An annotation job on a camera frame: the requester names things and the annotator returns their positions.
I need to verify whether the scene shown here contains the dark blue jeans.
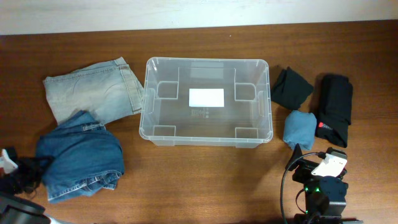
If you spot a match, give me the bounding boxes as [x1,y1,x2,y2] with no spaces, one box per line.
[35,111,125,203]

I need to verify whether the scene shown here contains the light blue jeans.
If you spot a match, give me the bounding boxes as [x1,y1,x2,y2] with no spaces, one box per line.
[43,57,144,124]

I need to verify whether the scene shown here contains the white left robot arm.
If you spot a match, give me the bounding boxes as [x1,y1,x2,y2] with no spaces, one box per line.
[1,147,66,224]

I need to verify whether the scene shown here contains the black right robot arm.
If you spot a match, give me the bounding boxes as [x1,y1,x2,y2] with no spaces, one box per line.
[280,144,363,224]

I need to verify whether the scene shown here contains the blue rolled cloth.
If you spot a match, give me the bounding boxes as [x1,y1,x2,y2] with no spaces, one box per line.
[283,110,317,151]

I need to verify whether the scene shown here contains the dark green folded cloth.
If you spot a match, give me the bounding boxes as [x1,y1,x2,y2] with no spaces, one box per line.
[271,67,314,110]

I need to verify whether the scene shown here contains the black rolled garment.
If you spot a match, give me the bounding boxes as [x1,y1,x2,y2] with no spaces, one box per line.
[315,74,353,148]

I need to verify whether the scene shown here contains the white label in bin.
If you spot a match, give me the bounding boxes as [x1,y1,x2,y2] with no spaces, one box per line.
[188,88,224,108]

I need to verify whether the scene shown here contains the clear plastic storage bin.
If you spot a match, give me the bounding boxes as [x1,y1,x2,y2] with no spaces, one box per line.
[139,57,274,148]

